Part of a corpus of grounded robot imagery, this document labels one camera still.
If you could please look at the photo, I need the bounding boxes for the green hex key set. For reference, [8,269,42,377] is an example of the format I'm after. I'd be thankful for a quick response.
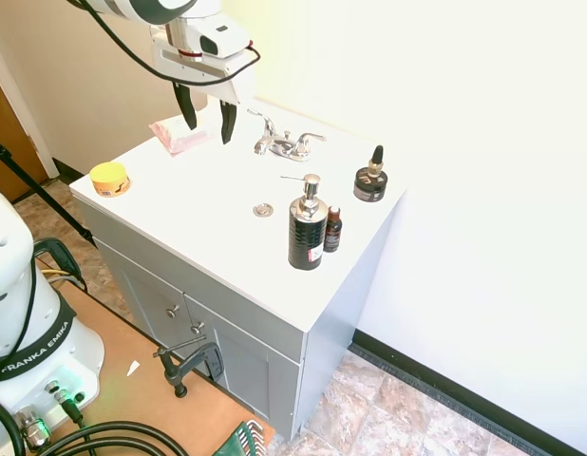
[212,419,265,456]

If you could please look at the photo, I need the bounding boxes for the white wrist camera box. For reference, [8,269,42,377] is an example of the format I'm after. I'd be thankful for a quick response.
[198,18,253,61]

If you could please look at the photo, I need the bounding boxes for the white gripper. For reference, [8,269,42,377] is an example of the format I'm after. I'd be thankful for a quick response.
[149,15,241,146]

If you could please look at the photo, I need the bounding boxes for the small dark brown bottle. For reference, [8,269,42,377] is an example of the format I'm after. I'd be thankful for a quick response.
[323,205,344,255]

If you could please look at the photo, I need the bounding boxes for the pink wipes packet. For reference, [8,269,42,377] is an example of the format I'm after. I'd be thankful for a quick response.
[148,115,214,160]

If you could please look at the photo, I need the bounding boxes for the small dropper bottle black cap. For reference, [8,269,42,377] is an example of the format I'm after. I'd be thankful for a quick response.
[367,144,386,180]

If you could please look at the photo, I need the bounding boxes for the black tripod leg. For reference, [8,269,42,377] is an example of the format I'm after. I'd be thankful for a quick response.
[0,137,96,248]

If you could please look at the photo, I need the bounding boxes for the black thick floor cable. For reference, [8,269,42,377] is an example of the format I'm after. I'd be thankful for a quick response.
[0,396,190,456]

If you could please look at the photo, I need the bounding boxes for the black soap dispenser chrome pump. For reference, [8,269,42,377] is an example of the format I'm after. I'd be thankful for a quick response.
[280,173,330,272]

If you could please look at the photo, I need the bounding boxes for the wooden door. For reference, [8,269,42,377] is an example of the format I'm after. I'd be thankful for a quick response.
[0,70,50,189]

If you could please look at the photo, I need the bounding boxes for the black round jar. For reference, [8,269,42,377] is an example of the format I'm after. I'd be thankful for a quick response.
[352,166,389,202]

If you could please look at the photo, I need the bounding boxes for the grey vanity cabinet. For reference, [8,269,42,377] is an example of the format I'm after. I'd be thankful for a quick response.
[68,97,408,443]

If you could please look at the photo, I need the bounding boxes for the yellow round tin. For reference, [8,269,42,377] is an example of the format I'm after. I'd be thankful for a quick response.
[89,161,133,199]

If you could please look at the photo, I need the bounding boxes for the black C-clamp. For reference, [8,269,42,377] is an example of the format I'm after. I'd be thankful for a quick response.
[152,333,225,400]

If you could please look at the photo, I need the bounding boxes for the wooden mounting board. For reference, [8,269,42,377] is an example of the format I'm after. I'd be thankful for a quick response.
[34,279,276,456]

